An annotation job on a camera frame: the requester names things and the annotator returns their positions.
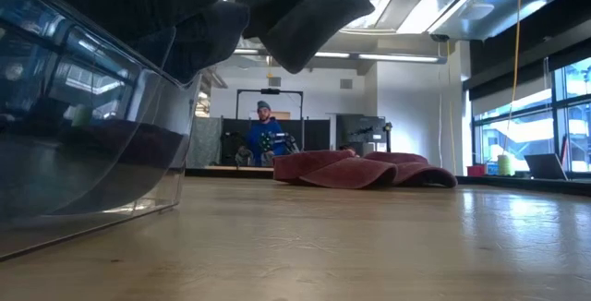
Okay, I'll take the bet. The black equipment stand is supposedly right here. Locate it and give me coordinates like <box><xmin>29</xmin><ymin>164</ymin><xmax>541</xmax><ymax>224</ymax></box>
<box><xmin>335</xmin><ymin>114</ymin><xmax>393</xmax><ymax>157</ymax></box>

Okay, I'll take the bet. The yellow hanging cable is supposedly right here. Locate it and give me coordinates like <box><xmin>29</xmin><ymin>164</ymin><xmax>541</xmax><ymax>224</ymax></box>
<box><xmin>501</xmin><ymin>0</ymin><xmax>525</xmax><ymax>157</ymax></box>

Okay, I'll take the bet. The grey cloth partition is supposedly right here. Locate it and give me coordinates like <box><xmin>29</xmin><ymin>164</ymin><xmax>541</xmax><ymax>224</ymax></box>
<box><xmin>187</xmin><ymin>116</ymin><xmax>223</xmax><ymax>168</ymax></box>

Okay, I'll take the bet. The silver rectangular air duct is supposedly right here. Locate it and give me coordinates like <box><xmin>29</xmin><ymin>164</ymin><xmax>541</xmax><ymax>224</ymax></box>
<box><xmin>428</xmin><ymin>0</ymin><xmax>567</xmax><ymax>42</ymax></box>

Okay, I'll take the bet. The black partition panel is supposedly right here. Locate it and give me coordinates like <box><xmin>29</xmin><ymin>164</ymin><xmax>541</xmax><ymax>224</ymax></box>
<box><xmin>221</xmin><ymin>116</ymin><xmax>332</xmax><ymax>152</ymax></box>

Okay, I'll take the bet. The dark red cap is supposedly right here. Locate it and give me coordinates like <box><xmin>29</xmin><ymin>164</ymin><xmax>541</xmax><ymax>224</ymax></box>
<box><xmin>362</xmin><ymin>150</ymin><xmax>458</xmax><ymax>189</ymax></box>
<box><xmin>271</xmin><ymin>149</ymin><xmax>399</xmax><ymax>190</ymax></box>

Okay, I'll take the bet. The dark grey cap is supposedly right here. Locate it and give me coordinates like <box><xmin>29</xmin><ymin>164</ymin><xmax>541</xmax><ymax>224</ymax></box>
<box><xmin>18</xmin><ymin>0</ymin><xmax>250</xmax><ymax>85</ymax></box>
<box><xmin>235</xmin><ymin>0</ymin><xmax>376</xmax><ymax>75</ymax></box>

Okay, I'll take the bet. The green thread spool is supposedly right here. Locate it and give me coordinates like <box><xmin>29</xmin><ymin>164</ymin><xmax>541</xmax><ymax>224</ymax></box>
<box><xmin>496</xmin><ymin>154</ymin><xmax>515</xmax><ymax>177</ymax></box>

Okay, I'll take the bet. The grey laptop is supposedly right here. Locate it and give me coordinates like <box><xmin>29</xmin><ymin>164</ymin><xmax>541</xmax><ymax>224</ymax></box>
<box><xmin>524</xmin><ymin>152</ymin><xmax>570</xmax><ymax>182</ymax></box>

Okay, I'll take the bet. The clear plastic bin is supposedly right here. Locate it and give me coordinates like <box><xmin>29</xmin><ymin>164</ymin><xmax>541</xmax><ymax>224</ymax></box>
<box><xmin>0</xmin><ymin>0</ymin><xmax>202</xmax><ymax>260</ymax></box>

